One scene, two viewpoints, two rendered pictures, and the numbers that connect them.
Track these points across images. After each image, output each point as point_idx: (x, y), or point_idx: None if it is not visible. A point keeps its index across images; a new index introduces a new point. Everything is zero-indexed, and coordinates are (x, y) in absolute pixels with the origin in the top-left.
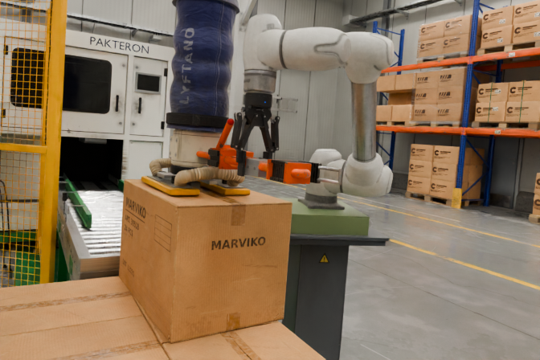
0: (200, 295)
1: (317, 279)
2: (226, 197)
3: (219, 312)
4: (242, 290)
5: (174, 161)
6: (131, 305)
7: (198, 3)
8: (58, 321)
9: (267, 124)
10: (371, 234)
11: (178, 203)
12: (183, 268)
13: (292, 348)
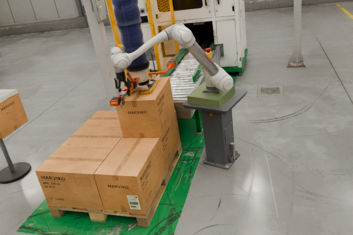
0: (128, 126)
1: (209, 122)
2: (139, 95)
3: (136, 131)
4: (142, 126)
5: None
6: None
7: (120, 28)
8: (110, 125)
9: (123, 81)
10: (224, 107)
11: None
12: (121, 118)
13: (147, 147)
